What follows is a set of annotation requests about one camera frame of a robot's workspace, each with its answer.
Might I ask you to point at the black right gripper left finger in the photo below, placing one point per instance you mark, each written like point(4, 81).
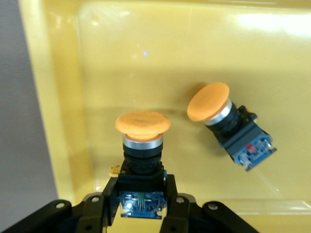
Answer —
point(92, 213)

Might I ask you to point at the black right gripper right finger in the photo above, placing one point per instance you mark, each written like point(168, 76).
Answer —
point(182, 218)

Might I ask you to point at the yellow mushroom push button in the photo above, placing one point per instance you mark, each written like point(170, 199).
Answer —
point(142, 123)
point(209, 102)

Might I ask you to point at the yellow plastic tray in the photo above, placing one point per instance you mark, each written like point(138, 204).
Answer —
point(170, 48)

